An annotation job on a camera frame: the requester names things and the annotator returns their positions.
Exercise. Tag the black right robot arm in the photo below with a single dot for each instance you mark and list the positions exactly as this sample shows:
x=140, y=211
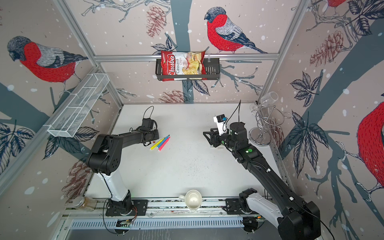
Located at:
x=294, y=218

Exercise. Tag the clear wine glass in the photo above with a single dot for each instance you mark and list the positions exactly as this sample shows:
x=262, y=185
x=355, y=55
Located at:
x=268, y=100

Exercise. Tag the blue highlighter pen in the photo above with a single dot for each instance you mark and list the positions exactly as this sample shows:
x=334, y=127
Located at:
x=163, y=141

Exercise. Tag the chrome glass holder stand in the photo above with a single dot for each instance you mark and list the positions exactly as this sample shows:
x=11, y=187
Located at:
x=268, y=119

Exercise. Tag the black wire wall basket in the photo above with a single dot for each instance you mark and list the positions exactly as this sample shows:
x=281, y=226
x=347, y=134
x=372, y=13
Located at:
x=212, y=67

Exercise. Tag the red cassava chips bag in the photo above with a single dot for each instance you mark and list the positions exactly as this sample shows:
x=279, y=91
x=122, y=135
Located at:
x=182, y=63

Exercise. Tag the white ceramic cup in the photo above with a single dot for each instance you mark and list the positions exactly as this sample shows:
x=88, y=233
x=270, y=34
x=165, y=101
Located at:
x=193, y=199

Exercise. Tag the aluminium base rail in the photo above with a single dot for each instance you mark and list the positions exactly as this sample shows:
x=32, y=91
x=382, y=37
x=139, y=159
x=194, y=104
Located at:
x=164, y=214

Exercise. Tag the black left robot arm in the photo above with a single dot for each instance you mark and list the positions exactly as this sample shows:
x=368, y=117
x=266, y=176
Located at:
x=105, y=158

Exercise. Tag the pink highlighter pen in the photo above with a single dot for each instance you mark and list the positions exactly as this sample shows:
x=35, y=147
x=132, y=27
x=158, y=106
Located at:
x=164, y=144

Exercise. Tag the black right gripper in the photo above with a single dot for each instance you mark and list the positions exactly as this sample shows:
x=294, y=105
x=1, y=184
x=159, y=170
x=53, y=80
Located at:
x=214, y=137

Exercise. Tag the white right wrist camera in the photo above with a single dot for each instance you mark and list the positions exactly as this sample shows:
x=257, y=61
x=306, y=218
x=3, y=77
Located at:
x=221, y=122

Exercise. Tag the white mesh wall shelf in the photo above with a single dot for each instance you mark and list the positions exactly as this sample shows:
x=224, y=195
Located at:
x=81, y=102

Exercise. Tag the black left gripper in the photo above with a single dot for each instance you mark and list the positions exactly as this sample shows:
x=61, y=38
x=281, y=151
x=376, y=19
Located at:
x=156, y=132

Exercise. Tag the glass jar near rail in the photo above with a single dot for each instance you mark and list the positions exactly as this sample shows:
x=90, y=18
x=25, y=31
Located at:
x=84, y=203

